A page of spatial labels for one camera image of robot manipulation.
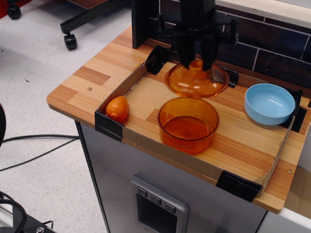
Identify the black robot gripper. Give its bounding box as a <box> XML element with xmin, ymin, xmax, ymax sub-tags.
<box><xmin>156</xmin><ymin>0</ymin><xmax>239</xmax><ymax>71</ymax></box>

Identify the orange transparent pot lid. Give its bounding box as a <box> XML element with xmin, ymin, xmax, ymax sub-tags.
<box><xmin>164</xmin><ymin>59</ymin><xmax>230</xmax><ymax>98</ymax></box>

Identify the orange transparent plastic pot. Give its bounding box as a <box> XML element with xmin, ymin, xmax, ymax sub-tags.
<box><xmin>157</xmin><ymin>97</ymin><xmax>220</xmax><ymax>155</ymax></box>

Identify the dark brick backsplash panel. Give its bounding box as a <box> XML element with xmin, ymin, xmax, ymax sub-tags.
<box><xmin>132</xmin><ymin>0</ymin><xmax>311</xmax><ymax>89</ymax></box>

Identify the light blue bowl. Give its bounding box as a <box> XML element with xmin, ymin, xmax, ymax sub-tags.
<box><xmin>244</xmin><ymin>83</ymin><xmax>296</xmax><ymax>126</ymax></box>

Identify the black chair base with caster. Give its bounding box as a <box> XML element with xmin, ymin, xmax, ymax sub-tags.
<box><xmin>60</xmin><ymin>0</ymin><xmax>131</xmax><ymax>50</ymax></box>

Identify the orange toy carrot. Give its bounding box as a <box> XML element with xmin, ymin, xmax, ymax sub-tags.
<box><xmin>106</xmin><ymin>96</ymin><xmax>129</xmax><ymax>122</ymax></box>

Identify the cardboard fence with black tape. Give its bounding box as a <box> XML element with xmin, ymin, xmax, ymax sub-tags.
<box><xmin>92</xmin><ymin>42</ymin><xmax>311</xmax><ymax>212</ymax></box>

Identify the grey toy kitchen cabinet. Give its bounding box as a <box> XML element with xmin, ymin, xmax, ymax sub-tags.
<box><xmin>74</xmin><ymin>120</ymin><xmax>311</xmax><ymax>233</ymax></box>

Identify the grey oven control panel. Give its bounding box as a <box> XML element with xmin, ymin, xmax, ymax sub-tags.
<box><xmin>131</xmin><ymin>176</ymin><xmax>190</xmax><ymax>233</ymax></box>

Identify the black caster wheel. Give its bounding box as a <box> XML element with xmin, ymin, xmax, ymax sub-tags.
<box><xmin>7</xmin><ymin>0</ymin><xmax>21</xmax><ymax>19</ymax></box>

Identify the black equipment corner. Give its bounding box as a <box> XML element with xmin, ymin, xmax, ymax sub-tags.
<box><xmin>0</xmin><ymin>192</ymin><xmax>55</xmax><ymax>233</ymax></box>

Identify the black floor cable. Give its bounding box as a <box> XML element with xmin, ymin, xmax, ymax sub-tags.
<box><xmin>0</xmin><ymin>134</ymin><xmax>80</xmax><ymax>172</ymax></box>

